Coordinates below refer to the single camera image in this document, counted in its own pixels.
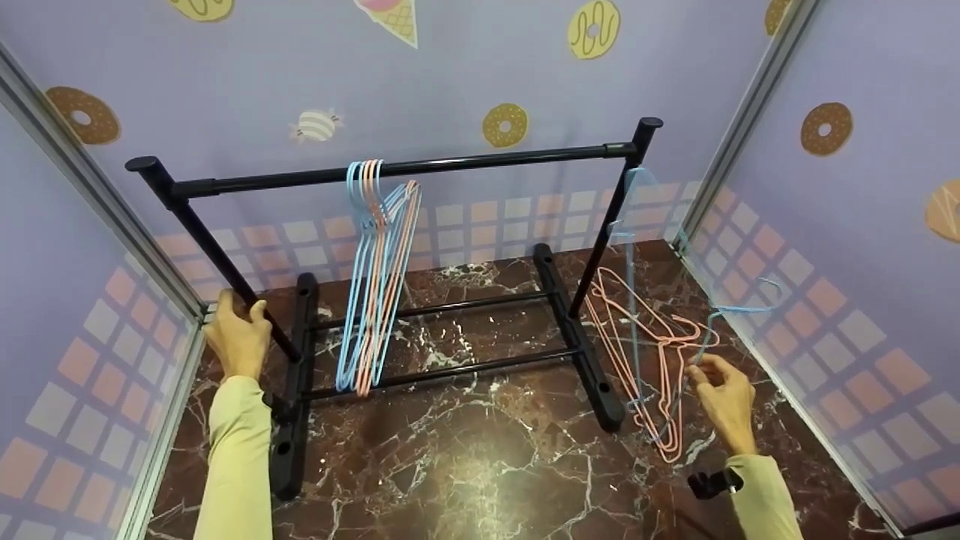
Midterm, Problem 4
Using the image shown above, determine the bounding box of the pink wire hanger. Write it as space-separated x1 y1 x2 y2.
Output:
583 267 722 421
600 315 706 464

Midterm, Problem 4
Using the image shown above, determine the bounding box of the person's left hand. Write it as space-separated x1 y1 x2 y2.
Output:
202 288 273 385

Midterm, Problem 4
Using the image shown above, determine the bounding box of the black clothes rack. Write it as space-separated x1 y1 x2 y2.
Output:
124 116 665 502

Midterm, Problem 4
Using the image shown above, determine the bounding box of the person's right forearm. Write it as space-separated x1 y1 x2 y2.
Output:
724 452 805 540

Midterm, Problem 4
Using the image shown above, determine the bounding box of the blue wire hanger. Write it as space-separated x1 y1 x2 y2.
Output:
606 166 662 412
651 229 785 443

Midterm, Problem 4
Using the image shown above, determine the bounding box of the person's right hand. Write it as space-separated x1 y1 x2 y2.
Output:
685 353 759 457

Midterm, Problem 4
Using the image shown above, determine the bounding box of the bunch of blue and pink hangers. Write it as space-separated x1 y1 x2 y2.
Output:
334 158 423 398

